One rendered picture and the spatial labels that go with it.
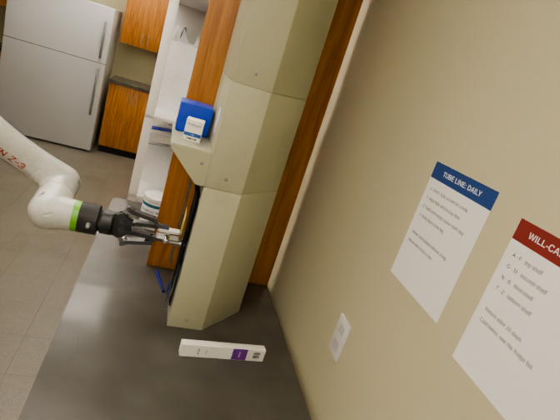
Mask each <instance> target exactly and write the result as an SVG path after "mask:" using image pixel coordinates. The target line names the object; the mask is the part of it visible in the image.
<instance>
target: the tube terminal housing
mask: <svg viewBox="0 0 560 420"><path fill-rule="evenodd" d="M305 103H306V100H303V99H299V98H295V97H288V96H284V95H280V94H276V93H272V92H267V91H264V90H261V89H258V88H255V87H250V86H248V85H245V84H242V83H239V82H234V81H233V80H232V79H231V78H230V77H229V76H228V75H227V74H226V73H225V72H222V76H221V80H220V83H219V86H218V90H217V96H216V99H215V103H214V105H213V110H214V113H213V115H212V121H211V125H210V128H209V132H208V138H209V142H210V145H211V149H212V159H211V162H210V165H209V169H208V172H207V177H206V181H205V184H204V186H199V188H200V198H199V202H198V205H197V211H196V214H195V218H194V220H193V224H192V230H191V232H190V236H189V243H188V246H187V251H186V255H185V258H184V261H182V267H181V270H180V273H179V277H178V280H177V286H176V289H175V293H174V296H173V298H172V301H171V304H170V306H169V303H168V308H167V326H171V327H178V328H189V329H195V330H203V329H205V328H208V327H210V326H212V325H213V324H215V323H218V322H220V321H222V320H223V319H225V318H228V317H230V316H232V315H233V314H235V313H238V312H239V309H240V307H241V303H242V300H243V296H244V293H245V291H246V288H247V285H248V280H249V278H250V275H251V272H252V270H253V265H254V263H255V259H256V256H257V254H258V249H259V247H260V244H261V241H262V238H263V234H264V231H265V228H266V226H267V223H268V219H269V215H270V212H271V210H272V207H273V203H274V200H275V197H276V194H277V191H278V187H279V184H280V182H281V179H282V175H283V171H284V168H285V166H286V163H287V160H288V155H289V153H290V150H291V147H292V145H293V140H294V138H295V135H296V131H297V129H298V124H299V122H300V119H301V116H302V114H303V109H304V106H305ZM219 107H221V109H222V110H221V113H220V116H219V119H218V123H217V129H216V132H215V135H214V133H213V129H214V126H215V122H216V119H217V116H218V110H219Z"/></svg>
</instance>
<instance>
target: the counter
mask: <svg viewBox="0 0 560 420"><path fill-rule="evenodd" d="M150 247H151V245H132V244H127V245H123V246H120V245H119V240H118V238H117V237H114V236H113V235H107V234H102V233H99V232H98V233H97V236H96V238H95V240H94V243H93V245H92V248H91V250H90V252H89V254H88V256H87V260H86V262H85V263H84V266H83V268H82V271H81V273H80V275H79V278H78V280H77V283H76V285H75V287H74V289H73V291H72V295H71V297H70V298H69V301H68V303H67V306H66V308H65V310H64V313H63V315H62V318H61V320H60V322H59V324H58V326H57V330H56V332H55V333H54V336H53V338H52V341H51V343H50V345H49V348H48V350H47V353H46V355H45V357H44V359H43V361H42V365H41V367H40V368H39V371H38V373H37V376H36V378H35V380H34V383H33V385H32V388H31V390H30V392H29V394H28V396H27V399H26V402H25V403H24V405H23V408H22V411H21V413H20V415H19V417H18V420H311V418H310V415H309V412H308V407H307V404H306V402H305V399H304V396H303V392H302V389H301V387H300V384H299V381H298V377H297V374H296V372H295V369H294V366H293V362H292V359H291V357H290V354H289V351H288V347H287V344H286V342H285V339H284V336H283V332H282V329H281V327H280V324H279V321H278V316H277V314H276V311H275V308H274V306H273V301H272V299H271V296H270V293H269V291H268V286H266V285H261V284H256V283H251V282H248V283H247V288H246V291H245V293H244V296H243V299H242V303H241V307H240V309H239V312H237V313H235V314H233V315H232V316H230V317H227V318H225V319H223V320H222V321H220V322H217V323H215V324H213V325H212V326H210V327H207V328H205V329H203V330H195V329H189V328H183V327H171V326H167V321H168V306H167V307H164V305H165V298H166V291H167V285H168V272H169V268H165V267H156V266H151V265H147V260H148V254H149V250H150ZM156 270H158V272H159V275H160V278H161V280H162V285H163V286H164V289H165V292H162V290H161V288H160V285H159V282H158V278H157V275H156V273H155V271H156ZM182 339H191V340H201V341H211V342H221V343H241V344H252V345H262V346H264V347H265V349H266V353H265V355H264V358H263V360H262V362H258V361H245V360H233V359H221V358H209V357H184V356H179V352H178V349H179V347H180V343H181V341H182Z"/></svg>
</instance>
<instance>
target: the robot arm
mask: <svg viewBox="0 0 560 420"><path fill-rule="evenodd" d="M0 158H2V159H3V160H5V161H6V162H8V163H10V164H11V165H13V166H14V167H15V168H16V169H18V170H19V171H20V172H22V173H23V174H25V175H26V176H27V177H29V178H30V179H31V180H33V181H34V182H35V183H36V184H37V185H38V186H39V188H38V190H37V191H36V193H35V194H34V196H33V197H32V199H31V200H30V202H29V204H28V205H27V215H28V218H29V219H30V221H31V222H32V223H33V224H34V225H35V226H37V227H39V228H42V229H62V230H68V231H74V232H78V233H86V234H92V235H95V234H96V233H97V231H98V232H99V233H102V234H107V235H113V236H114V237H116V238H118V240H119V245H120V246H123V245H127V244H132V245H152V244H153V242H154V241H160V242H162V241H163V239H164V234H165V233H171V234H175V235H180V230H179V229H175V228H170V227H169V225H167V224H162V223H159V221H158V217H156V216H153V215H152V214H149V213H146V212H143V211H140V210H137V209H135V208H134V207H132V206H131V205H127V208H126V209H125V210H124V211H121V212H117V211H113V210H109V209H103V206H102V205H98V204H94V203H90V202H83V201H78V200H74V198H75V196H76V194H77V192H78V190H79V188H80V185H81V179H80V177H79V174H78V172H77V171H76V170H75V169H74V168H72V167H70V166H68V165H67V164H66V163H64V162H62V161H60V160H58V159H57V158H55V157H54V156H52V155H51V154H49V153H48V152H46V151H45V150H43V149H42V148H40V147H39V146H38V145H37V144H35V143H34V142H32V141H31V140H30V139H28V138H27V137H25V136H24V135H23V134H21V133H20V132H19V131H18V130H17V129H16V128H15V127H13V126H12V125H11V124H9V123H8V122H7V121H6V120H5V119H3V118H2V117H1V116H0ZM127 213H128V214H132V215H134V216H137V217H139V218H143V219H146V220H148V221H144V220H137V219H136V218H130V217H129V216H128V215H127ZM135 226H137V227H144V228H156V229H157V231H158V232H157V233H155V234H154V233H150V232H144V231H142V230H138V229H135V228H134V227H135ZM160 232H162V233H160ZM125 235H131V236H132V235H133V236H137V237H140V238H135V237H123V236H125Z"/></svg>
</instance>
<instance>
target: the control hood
mask: <svg viewBox="0 0 560 420"><path fill-rule="evenodd" d="M175 126H176V122H173V123H172V136H171V143H170V145H171V148H172V150H173V151H174V153H175V154H176V156H177V158H178V159H179V161H180V162H181V164H182V165H183V167H184V168H185V170H186V171H187V173H188V175H189V176H190V178H191V179H192V181H193V182H194V183H195V184H196V185H198V186H204V184H205V181H206V177H207V174H208V169H209V165H210V162H211V159H212V155H213V153H212V149H211V145H210V142H209V138H208V135H207V137H201V140H200V143H197V142H192V141H188V140H185V139H183V133H184V132H181V131H178V130H176V129H175Z"/></svg>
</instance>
